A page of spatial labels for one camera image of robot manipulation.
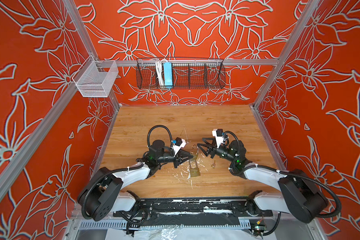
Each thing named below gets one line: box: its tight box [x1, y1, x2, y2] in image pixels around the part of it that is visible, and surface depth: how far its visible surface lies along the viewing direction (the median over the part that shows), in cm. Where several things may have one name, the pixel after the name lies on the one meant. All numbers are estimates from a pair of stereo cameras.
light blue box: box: [163, 62, 173, 89], surface depth 91 cm
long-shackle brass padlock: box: [188, 159, 201, 177], surface depth 87 cm
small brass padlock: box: [191, 144, 199, 161], surface depth 76 cm
